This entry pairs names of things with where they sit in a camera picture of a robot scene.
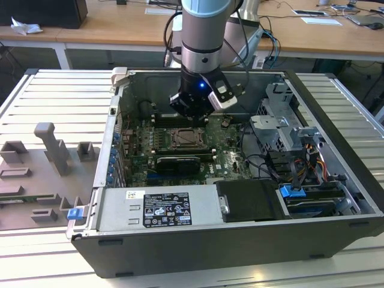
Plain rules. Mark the black disk drive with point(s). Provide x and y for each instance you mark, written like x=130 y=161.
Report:
x=309 y=204

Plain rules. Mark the crumpled white paper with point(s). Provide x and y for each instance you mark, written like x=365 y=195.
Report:
x=25 y=27

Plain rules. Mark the blue plastic clip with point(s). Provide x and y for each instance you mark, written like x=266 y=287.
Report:
x=75 y=214

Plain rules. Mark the blue disk carrier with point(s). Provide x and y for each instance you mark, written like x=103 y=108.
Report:
x=289 y=192

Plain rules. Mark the black graphics card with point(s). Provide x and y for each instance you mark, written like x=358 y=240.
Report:
x=180 y=166

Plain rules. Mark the blue bordered paper sheet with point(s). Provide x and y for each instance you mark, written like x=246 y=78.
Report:
x=309 y=12

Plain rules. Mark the grey case latch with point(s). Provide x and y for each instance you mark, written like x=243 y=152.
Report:
x=118 y=76

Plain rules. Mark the blue slot retainer clips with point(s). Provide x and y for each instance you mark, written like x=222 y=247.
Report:
x=113 y=159

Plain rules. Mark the black open PC case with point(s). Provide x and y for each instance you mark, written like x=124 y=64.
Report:
x=210 y=252

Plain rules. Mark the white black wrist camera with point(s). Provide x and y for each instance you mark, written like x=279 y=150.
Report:
x=223 y=96

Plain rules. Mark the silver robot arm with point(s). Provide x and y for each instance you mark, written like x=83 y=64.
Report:
x=202 y=30

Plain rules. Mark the pale blue teach pendant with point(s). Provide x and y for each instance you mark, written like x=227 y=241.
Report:
x=252 y=49

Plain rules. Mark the grey laptop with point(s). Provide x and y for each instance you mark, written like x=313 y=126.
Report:
x=364 y=20

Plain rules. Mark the grey parts rack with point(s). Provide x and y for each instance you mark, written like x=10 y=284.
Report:
x=36 y=180

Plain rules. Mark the black computer mouse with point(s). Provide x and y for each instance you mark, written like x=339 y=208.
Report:
x=376 y=26

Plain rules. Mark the green motherboard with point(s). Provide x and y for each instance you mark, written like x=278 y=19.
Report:
x=231 y=162

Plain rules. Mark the silver power supply unit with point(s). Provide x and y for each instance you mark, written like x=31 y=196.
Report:
x=120 y=210

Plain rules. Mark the grey metal drive cage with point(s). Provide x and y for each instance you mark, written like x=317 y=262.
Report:
x=270 y=126

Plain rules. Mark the black RAM slot bank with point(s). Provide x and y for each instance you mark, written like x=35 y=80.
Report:
x=163 y=120
x=168 y=151

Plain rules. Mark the black box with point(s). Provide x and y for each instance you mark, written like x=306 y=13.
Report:
x=45 y=12

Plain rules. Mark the white paper sheet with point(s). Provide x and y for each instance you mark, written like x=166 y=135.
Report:
x=321 y=21

